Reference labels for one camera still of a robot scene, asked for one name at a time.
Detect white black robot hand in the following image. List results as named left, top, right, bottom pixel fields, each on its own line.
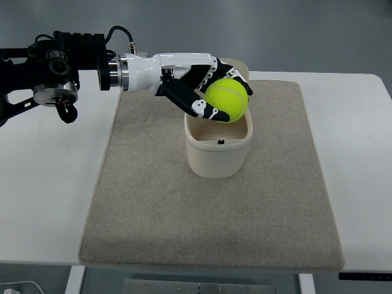
left=119, top=53, right=253, bottom=123

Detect yellow tennis ball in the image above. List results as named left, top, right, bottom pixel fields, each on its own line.
left=205, top=78, right=249, bottom=123

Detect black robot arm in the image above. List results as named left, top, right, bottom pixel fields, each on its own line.
left=1, top=26, right=136, bottom=125

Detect cream lidded bin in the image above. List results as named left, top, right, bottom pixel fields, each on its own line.
left=184, top=56, right=254, bottom=179

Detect beige felt mat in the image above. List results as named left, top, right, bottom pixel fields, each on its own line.
left=79, top=80, right=344, bottom=273

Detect white table leg left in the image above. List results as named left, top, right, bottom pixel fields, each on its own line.
left=64, top=266, right=86, bottom=294

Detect white table leg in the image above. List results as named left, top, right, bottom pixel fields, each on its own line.
left=64, top=266, right=86, bottom=294
left=298, top=274, right=316, bottom=294

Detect white table leg right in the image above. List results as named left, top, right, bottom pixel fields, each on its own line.
left=298, top=274, right=316, bottom=294

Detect black table control panel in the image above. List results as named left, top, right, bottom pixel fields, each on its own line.
left=338, top=272, right=392, bottom=282

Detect white device on floor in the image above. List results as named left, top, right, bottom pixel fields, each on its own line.
left=1, top=281, right=44, bottom=294

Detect metal base plate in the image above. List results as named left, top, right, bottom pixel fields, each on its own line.
left=122, top=279, right=276, bottom=294

